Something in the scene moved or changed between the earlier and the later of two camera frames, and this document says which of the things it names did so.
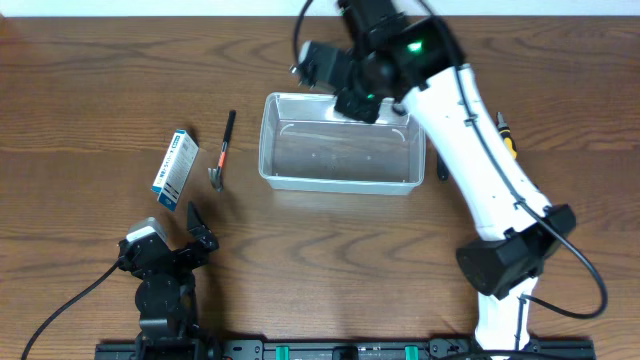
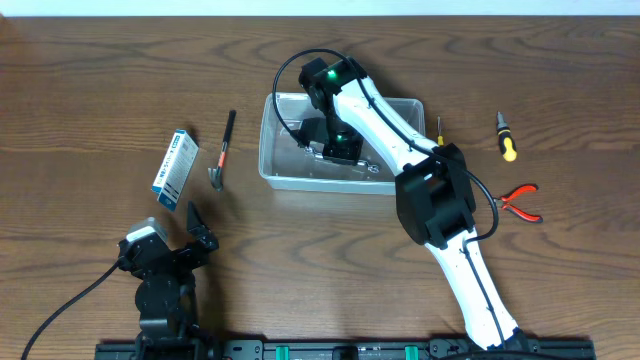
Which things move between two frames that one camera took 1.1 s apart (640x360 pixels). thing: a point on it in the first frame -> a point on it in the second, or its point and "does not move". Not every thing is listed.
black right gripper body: (363, 99) -> (343, 141)
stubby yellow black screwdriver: (505, 133) does not move
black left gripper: (197, 258) does not move
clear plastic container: (307, 146) does not move
